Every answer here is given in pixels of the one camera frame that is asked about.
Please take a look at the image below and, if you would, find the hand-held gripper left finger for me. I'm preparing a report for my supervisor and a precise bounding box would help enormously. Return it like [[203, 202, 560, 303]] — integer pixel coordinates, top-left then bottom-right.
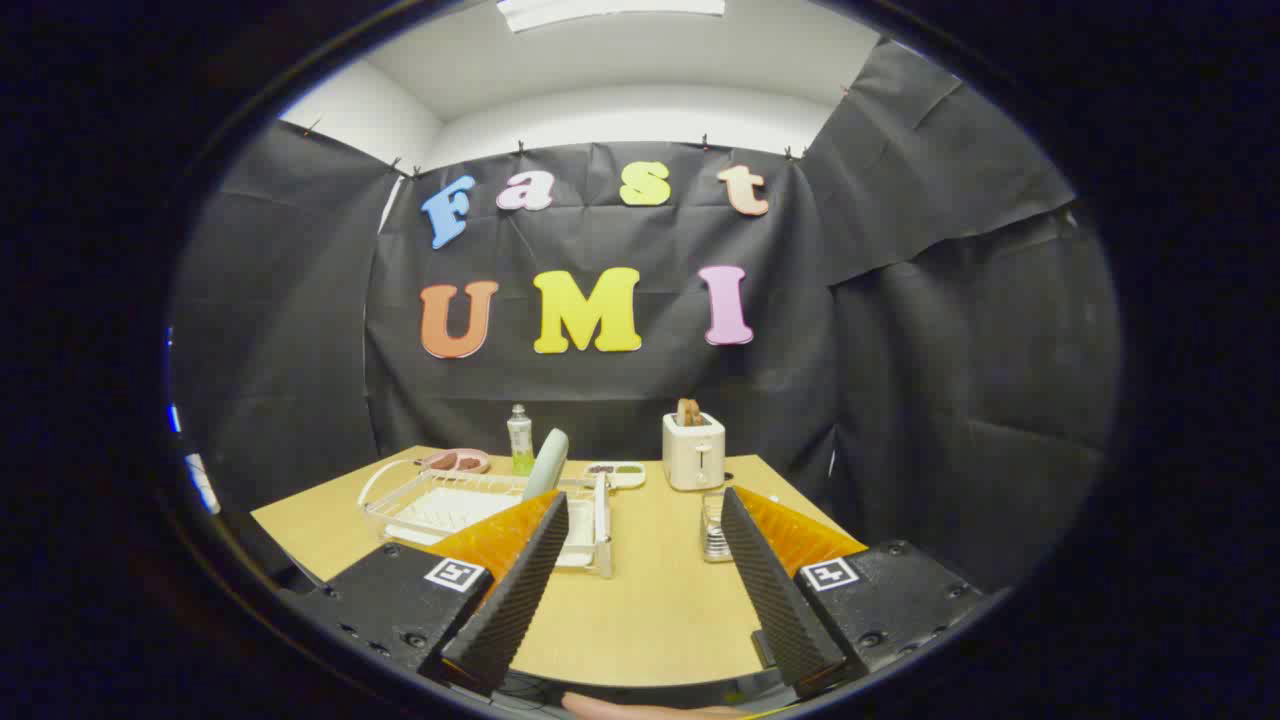
[[275, 490, 571, 698]]

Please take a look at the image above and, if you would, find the white printed sheet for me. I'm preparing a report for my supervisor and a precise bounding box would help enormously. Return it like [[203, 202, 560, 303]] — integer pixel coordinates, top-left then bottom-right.
[[185, 453, 222, 515]]

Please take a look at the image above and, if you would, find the white drain mat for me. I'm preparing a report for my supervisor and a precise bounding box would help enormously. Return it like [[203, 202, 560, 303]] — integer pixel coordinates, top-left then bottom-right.
[[392, 487, 598, 569]]

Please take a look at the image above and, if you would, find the metal wire basket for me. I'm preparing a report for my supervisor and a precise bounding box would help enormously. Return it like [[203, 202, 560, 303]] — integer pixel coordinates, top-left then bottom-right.
[[700, 490, 736, 563]]

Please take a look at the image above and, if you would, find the ceiling light panel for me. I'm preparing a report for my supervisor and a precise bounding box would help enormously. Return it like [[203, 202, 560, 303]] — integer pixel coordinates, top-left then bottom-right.
[[497, 0, 726, 33]]

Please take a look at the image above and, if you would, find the pale green plate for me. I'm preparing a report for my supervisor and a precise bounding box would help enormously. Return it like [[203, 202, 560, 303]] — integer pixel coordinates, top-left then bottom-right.
[[522, 428, 570, 501]]

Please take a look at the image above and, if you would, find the white wire dish rack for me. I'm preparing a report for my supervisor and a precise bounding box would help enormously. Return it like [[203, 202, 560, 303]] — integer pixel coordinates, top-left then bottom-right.
[[358, 458, 614, 579]]

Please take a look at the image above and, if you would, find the bright blue screen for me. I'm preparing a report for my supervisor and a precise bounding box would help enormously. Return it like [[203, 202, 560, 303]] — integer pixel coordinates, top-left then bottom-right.
[[165, 328, 183, 433]]

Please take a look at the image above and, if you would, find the black backdrop cloth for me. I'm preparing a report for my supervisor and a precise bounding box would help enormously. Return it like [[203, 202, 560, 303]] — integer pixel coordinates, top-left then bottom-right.
[[168, 40, 1123, 591]]

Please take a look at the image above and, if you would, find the green liquid bottle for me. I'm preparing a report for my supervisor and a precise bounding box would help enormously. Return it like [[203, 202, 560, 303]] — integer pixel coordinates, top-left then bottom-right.
[[507, 404, 535, 477]]

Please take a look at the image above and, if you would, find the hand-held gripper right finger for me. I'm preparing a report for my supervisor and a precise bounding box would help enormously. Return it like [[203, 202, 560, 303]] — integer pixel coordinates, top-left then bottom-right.
[[720, 487, 986, 701]]

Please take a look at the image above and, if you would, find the white toaster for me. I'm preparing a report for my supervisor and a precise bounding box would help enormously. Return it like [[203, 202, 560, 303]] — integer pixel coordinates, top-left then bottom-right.
[[662, 412, 727, 492]]

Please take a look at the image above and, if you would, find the pink oval plate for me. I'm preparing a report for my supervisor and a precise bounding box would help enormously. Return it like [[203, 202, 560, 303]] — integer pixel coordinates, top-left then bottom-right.
[[420, 448, 492, 475]]

